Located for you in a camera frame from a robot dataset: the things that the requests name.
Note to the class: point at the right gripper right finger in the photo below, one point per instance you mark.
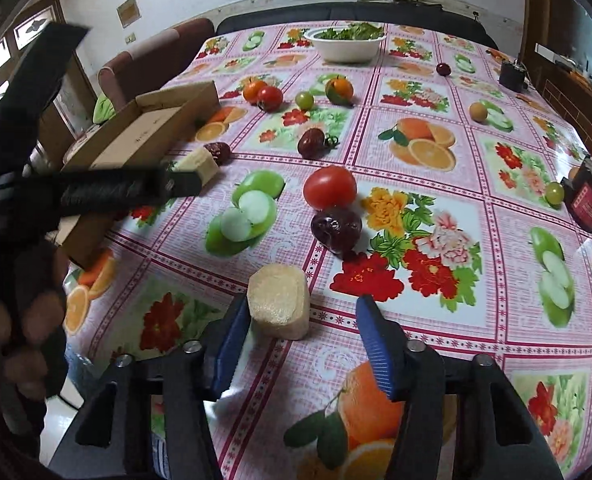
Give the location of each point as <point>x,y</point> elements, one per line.
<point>496,437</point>

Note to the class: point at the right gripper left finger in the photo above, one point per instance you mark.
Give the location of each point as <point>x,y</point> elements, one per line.
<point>110,437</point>

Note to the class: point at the beige cake block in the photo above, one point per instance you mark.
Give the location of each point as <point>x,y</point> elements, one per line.
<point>200,162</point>

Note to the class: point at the round beige cake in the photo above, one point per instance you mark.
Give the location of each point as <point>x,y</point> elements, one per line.
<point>279,301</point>

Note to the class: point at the green grape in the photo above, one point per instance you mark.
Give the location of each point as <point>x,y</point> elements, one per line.
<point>554,194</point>

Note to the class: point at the orange mandarin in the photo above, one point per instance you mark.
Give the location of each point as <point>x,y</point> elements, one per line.
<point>252,89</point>

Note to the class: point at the dark purple plum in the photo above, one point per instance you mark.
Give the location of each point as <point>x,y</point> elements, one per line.
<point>337,229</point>

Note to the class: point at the small red tomato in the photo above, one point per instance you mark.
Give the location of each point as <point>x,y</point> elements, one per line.
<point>270,99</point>

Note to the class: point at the dark red tomato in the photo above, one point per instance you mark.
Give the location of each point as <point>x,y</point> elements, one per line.
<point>314,143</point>

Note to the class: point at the green tomato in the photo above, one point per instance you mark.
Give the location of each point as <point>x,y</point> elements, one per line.
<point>305,100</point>

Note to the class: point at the large red tomato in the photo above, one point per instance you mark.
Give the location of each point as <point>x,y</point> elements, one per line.
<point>330,187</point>

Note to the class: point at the brown round fruit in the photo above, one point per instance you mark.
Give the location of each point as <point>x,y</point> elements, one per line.
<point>478,112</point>

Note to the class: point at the mandarin with green leaf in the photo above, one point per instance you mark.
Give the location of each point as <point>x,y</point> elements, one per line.
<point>339,91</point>

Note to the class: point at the red jujube date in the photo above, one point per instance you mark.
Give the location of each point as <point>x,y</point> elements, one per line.
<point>220,152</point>

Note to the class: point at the person left hand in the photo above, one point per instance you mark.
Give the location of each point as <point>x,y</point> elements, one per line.
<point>25,366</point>

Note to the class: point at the wooden glass door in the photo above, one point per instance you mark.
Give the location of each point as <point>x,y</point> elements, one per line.
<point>40,71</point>

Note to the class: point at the green cushion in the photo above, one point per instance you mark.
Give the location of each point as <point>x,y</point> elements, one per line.
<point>103,110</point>

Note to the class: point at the cardboard box tray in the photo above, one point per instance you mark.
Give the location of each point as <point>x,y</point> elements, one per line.
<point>139,135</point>

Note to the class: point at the maroon armchair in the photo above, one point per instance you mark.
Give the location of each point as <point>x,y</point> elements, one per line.
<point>151,63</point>

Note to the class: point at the dark red label jar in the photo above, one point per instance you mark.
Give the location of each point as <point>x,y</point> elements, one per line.
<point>578,194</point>

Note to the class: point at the fruit print tablecloth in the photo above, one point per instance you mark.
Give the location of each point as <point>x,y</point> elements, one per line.
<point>458,245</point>

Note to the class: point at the black cup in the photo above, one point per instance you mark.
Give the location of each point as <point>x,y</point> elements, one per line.
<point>513,76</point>

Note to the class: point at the white bowl of greens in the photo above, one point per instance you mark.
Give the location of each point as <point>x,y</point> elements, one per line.
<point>354,43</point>

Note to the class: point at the small dark plum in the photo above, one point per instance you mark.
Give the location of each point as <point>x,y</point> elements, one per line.
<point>443,69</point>

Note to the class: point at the wooden sideboard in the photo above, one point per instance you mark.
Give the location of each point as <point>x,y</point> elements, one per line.
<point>557,51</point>

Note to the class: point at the black leather sofa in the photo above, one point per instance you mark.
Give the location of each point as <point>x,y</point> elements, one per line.
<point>399,12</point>

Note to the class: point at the small wall plaque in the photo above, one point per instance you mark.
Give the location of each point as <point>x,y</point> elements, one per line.
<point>128,13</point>

